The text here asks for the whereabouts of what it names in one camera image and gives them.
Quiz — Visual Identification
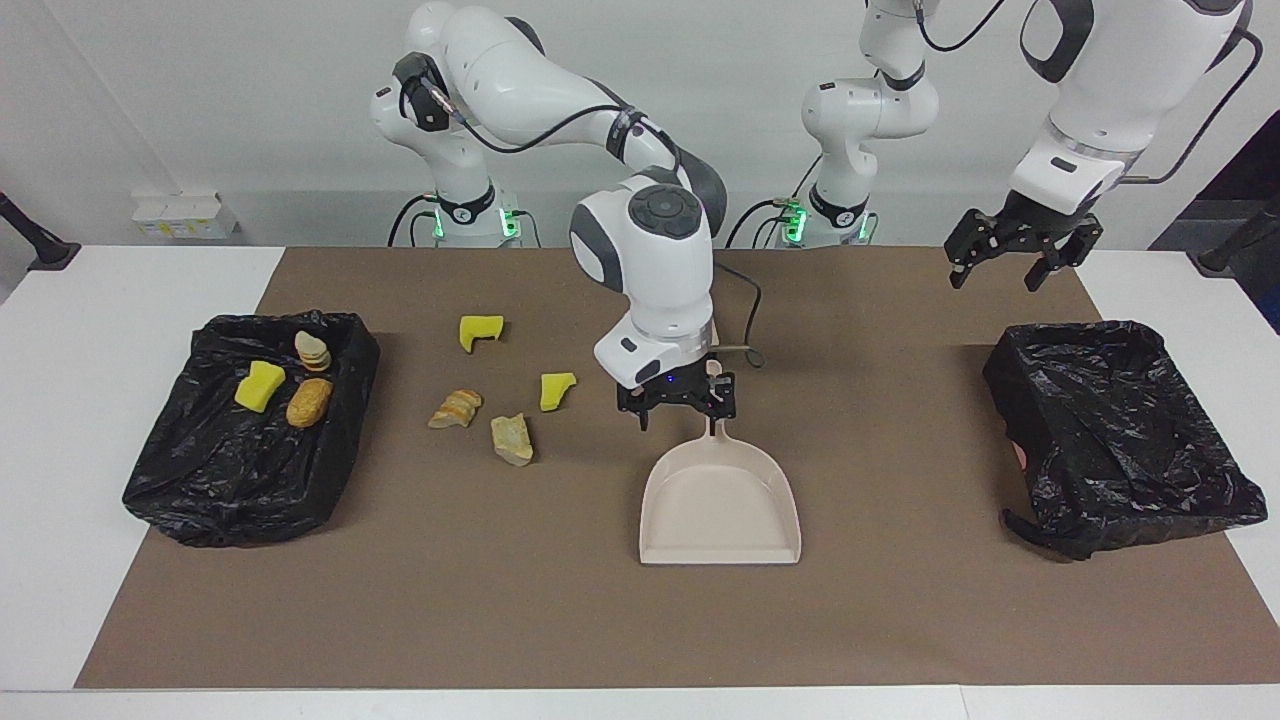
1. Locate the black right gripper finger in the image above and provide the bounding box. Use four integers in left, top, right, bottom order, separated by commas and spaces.
615, 383, 663, 433
700, 370, 739, 422

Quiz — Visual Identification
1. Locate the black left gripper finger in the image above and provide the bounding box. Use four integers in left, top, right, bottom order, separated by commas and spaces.
944, 208, 1007, 292
1022, 222, 1105, 294

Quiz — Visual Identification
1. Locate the beige plastic dustpan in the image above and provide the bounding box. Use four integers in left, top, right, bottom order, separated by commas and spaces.
639, 360, 803, 567

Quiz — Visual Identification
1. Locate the brown bread roll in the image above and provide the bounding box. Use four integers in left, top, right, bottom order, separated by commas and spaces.
286, 377, 334, 429

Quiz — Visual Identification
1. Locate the yellow sponge block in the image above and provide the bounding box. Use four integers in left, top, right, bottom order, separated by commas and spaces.
234, 360, 287, 414

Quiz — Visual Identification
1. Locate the black bag lined bin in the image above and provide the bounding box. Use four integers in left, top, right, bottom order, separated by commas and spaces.
982, 320, 1269, 561
122, 308, 381, 548

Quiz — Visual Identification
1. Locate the pale angular bread chunk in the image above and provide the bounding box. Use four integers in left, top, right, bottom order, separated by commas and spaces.
490, 413, 535, 468

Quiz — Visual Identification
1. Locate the black stand leg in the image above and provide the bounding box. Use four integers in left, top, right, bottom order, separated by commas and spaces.
1190, 195, 1280, 276
0, 190, 81, 271

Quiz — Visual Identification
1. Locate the striped orange bread piece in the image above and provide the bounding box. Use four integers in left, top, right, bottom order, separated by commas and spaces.
428, 389, 483, 430

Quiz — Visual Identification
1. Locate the dark cabinet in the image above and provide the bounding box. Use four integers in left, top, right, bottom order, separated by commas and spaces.
1150, 110, 1280, 331

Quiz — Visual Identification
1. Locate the brown table mat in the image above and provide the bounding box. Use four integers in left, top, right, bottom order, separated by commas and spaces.
75, 247, 1280, 689

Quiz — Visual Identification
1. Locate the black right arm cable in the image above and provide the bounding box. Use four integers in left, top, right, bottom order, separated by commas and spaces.
428, 78, 768, 373

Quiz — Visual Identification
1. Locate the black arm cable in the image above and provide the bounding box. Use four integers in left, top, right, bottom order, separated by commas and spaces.
428, 78, 768, 373
1120, 28, 1267, 187

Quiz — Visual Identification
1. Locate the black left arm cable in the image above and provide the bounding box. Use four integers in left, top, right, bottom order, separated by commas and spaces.
1120, 28, 1267, 187

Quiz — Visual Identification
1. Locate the black left base cable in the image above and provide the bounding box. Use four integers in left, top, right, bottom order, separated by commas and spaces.
725, 155, 831, 248

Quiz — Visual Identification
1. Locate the black base cable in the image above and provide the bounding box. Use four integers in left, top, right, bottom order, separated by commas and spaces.
388, 193, 441, 248
725, 155, 831, 248

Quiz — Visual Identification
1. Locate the black right base cable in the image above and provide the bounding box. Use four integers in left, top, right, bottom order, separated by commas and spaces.
388, 193, 441, 248

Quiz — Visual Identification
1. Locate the white wall power box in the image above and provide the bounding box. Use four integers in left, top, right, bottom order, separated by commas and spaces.
132, 193, 241, 241

